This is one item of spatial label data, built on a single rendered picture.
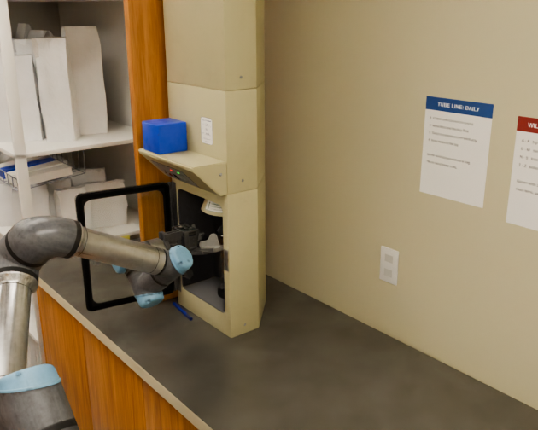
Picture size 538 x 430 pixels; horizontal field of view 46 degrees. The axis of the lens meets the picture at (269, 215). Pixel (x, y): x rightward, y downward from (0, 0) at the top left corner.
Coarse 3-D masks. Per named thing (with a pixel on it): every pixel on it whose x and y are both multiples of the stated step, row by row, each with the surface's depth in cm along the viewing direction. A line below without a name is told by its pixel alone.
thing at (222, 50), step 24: (168, 0) 191; (192, 0) 181; (216, 0) 172; (240, 0) 173; (168, 24) 193; (192, 24) 183; (216, 24) 174; (240, 24) 175; (168, 48) 196; (192, 48) 186; (216, 48) 176; (240, 48) 177; (264, 48) 199; (168, 72) 199; (192, 72) 188; (216, 72) 179; (240, 72) 179; (264, 72) 201
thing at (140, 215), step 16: (144, 192) 206; (160, 192) 209; (96, 208) 200; (112, 208) 202; (128, 208) 205; (144, 208) 208; (160, 208) 210; (96, 224) 201; (112, 224) 204; (128, 224) 206; (144, 224) 209; (160, 224) 212; (144, 240) 211; (96, 272) 205; (112, 272) 208; (96, 288) 207; (112, 288) 210; (128, 288) 212
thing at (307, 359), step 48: (48, 288) 241; (288, 288) 236; (96, 336) 210; (144, 336) 203; (192, 336) 202; (240, 336) 202; (288, 336) 202; (336, 336) 202; (384, 336) 202; (192, 384) 177; (240, 384) 177; (288, 384) 177; (336, 384) 177; (384, 384) 177; (432, 384) 177; (480, 384) 177
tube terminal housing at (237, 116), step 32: (192, 96) 191; (224, 96) 178; (256, 96) 185; (192, 128) 195; (224, 128) 181; (256, 128) 187; (224, 160) 185; (256, 160) 190; (192, 192) 202; (256, 192) 193; (224, 224) 191; (256, 224) 196; (256, 256) 200; (256, 288) 203; (224, 320) 202; (256, 320) 206
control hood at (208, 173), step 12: (144, 156) 201; (156, 156) 192; (168, 156) 190; (180, 156) 190; (192, 156) 190; (204, 156) 190; (180, 168) 184; (192, 168) 177; (204, 168) 179; (216, 168) 182; (192, 180) 189; (204, 180) 180; (216, 180) 183; (216, 192) 184
